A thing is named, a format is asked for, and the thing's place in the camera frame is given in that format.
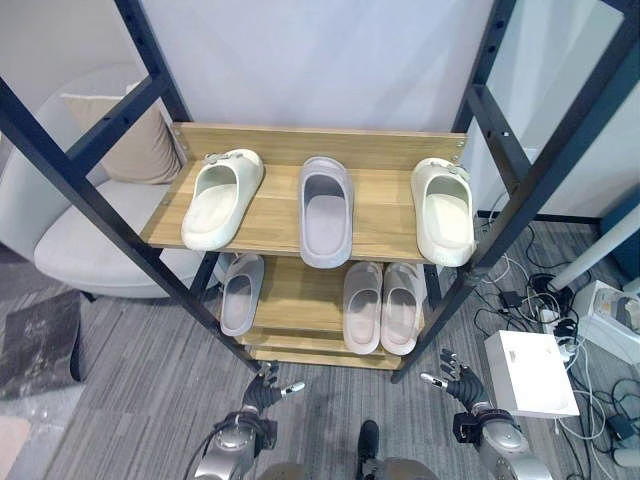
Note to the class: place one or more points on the white armchair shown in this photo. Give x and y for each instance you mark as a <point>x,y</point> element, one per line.
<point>85,235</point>

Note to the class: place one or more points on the grey slipper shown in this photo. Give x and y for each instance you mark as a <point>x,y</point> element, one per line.
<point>241,297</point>
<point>325,212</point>

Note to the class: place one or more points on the white power strip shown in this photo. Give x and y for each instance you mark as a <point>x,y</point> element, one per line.
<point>550,317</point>

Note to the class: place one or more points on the robot right silver arm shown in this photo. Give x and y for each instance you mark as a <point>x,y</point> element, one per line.
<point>505,442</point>

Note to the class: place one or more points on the dark grey floor mat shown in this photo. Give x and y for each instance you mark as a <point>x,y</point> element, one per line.
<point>37,342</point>

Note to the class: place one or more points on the cream slipper with buckle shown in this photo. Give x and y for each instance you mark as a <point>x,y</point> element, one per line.
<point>220,200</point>
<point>445,210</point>

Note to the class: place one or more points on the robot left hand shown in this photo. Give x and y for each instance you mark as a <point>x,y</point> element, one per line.
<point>258,390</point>

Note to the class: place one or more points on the black metal shoe rack frame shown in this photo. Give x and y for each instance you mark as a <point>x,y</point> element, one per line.
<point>95,190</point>

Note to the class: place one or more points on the white table leg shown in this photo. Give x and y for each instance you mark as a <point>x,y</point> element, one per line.
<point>587,257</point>

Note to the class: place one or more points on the beige cushion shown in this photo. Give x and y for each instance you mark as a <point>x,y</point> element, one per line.
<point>135,145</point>

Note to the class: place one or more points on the black power adapter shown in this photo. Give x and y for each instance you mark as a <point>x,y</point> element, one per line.
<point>511,300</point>
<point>621,426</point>

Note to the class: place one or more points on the white cardboard box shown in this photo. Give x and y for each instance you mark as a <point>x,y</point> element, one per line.
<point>531,372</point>

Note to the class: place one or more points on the robot left silver arm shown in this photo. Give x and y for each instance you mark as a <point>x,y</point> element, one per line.
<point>230,444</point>

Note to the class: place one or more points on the beige pink slipper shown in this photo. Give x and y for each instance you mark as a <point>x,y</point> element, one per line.
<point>401,310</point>
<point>363,310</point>

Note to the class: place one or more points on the wooden rack shelf board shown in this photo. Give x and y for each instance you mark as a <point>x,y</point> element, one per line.
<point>300,295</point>
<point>320,352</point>
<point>380,210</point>

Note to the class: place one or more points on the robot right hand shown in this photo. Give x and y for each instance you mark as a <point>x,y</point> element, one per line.
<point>465,384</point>

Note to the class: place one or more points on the white printed product box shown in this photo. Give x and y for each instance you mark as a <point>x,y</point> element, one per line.
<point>607,312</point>

